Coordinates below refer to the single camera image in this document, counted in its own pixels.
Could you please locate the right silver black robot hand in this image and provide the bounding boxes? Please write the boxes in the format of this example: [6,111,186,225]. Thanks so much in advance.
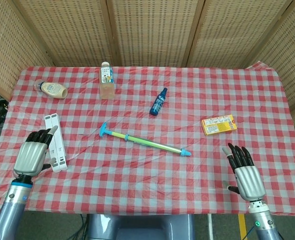
[221,142,267,201]

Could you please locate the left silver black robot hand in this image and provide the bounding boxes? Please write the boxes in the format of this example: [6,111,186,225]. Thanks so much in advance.
[13,125,59,181]

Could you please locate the green blue water squirter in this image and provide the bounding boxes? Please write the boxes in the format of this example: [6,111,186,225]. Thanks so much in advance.
[98,122,192,158]

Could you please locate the white folding stand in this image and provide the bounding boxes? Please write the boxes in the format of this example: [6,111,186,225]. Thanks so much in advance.
[44,113,69,174]

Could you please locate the yellow cardboard box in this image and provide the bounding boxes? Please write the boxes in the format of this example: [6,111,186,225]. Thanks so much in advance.
[200,114,239,137]

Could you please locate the beige mayonnaise squeeze bottle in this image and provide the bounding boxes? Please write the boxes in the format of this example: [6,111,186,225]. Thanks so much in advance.
[33,79,69,99]

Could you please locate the red white checkered tablecloth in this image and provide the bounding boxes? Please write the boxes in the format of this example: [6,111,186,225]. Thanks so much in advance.
[0,60,295,217]

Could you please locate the clear drink bottle printed label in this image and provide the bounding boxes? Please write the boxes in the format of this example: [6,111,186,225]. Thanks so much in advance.
[98,61,116,100]

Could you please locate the dark blue spray bottle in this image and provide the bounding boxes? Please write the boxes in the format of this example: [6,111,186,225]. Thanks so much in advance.
[148,87,169,117]

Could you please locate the grey blue robot torso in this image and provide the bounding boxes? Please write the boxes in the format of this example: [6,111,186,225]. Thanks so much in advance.
[86,213,196,240]

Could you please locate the bamboo folding screen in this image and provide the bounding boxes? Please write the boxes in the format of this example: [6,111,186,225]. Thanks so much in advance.
[0,0,295,161]

